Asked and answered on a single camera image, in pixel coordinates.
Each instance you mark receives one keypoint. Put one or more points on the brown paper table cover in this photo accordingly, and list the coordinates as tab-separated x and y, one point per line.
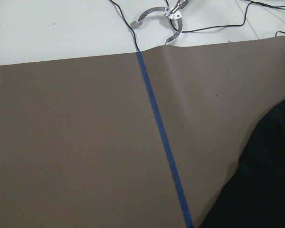
87	142

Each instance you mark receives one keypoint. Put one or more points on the reacher grabber tool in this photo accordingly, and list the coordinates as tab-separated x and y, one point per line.
172	13

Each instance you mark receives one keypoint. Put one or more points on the black graphic t-shirt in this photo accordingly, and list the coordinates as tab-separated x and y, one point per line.
255	195

